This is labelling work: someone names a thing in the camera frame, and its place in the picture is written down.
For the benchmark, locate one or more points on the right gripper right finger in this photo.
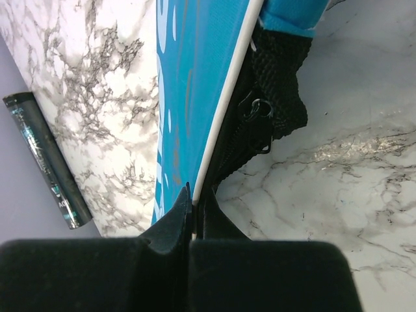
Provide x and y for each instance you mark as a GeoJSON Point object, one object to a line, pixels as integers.
{"type": "Point", "coordinates": [229, 272]}

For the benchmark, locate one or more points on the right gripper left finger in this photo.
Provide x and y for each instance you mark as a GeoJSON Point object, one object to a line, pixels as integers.
{"type": "Point", "coordinates": [143, 273]}

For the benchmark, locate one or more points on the blue racket bag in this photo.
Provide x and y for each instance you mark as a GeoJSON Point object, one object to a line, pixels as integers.
{"type": "Point", "coordinates": [227, 90]}

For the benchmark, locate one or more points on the black shuttlecock tube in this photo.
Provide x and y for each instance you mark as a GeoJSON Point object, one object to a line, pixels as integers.
{"type": "Point", "coordinates": [33, 127]}

